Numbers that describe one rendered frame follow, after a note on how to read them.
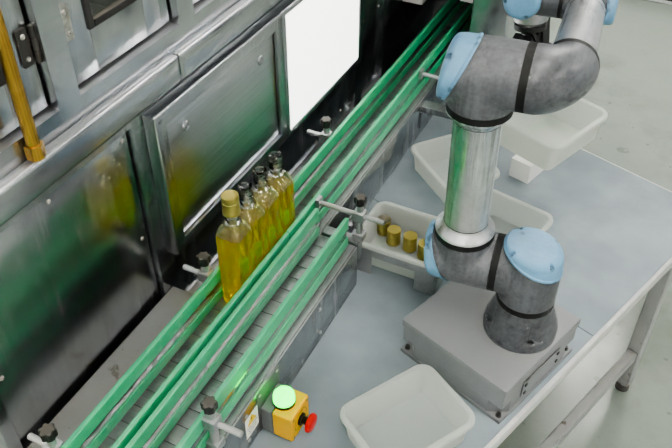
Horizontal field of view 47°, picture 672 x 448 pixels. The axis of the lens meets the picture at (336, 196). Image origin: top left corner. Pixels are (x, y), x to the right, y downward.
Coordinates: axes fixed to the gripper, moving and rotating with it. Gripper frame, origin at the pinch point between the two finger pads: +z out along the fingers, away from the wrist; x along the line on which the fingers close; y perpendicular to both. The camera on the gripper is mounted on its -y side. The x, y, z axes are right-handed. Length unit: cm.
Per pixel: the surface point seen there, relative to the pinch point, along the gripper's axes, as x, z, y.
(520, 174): 12.3, 31.8, 18.2
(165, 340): 18, 14, -93
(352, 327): 9, 35, -53
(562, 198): -0.1, 35.9, 19.6
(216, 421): -5, 16, -99
